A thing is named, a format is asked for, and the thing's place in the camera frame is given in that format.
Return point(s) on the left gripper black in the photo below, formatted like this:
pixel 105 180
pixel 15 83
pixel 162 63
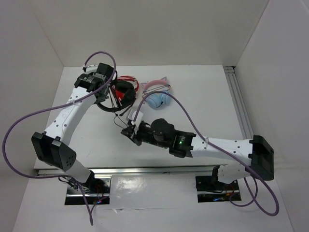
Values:
pixel 100 99

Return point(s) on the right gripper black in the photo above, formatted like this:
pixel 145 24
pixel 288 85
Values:
pixel 128 132

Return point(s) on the black headset with cable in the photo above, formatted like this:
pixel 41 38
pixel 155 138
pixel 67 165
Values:
pixel 119 107

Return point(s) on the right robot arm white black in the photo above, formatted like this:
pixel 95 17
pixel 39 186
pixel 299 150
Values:
pixel 251 157

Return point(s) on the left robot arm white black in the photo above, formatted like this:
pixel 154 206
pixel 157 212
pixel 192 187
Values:
pixel 52 145

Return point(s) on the red headphones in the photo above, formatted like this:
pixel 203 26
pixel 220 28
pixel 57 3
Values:
pixel 130 79

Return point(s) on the blue pink cat-ear headphones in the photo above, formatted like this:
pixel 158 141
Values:
pixel 158 88

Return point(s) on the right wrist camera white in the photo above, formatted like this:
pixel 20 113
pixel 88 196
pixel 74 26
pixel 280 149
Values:
pixel 134 119

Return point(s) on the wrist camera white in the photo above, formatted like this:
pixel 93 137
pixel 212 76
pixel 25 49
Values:
pixel 89 68
pixel 134 119

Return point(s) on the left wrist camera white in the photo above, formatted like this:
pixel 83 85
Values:
pixel 89 68

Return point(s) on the aluminium rail front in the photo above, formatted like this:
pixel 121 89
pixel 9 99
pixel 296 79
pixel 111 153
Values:
pixel 103 175

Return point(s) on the aluminium rail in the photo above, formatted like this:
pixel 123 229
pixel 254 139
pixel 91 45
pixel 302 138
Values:
pixel 103 175
pixel 238 101

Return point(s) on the aluminium rail right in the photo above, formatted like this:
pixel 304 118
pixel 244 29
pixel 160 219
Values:
pixel 238 101

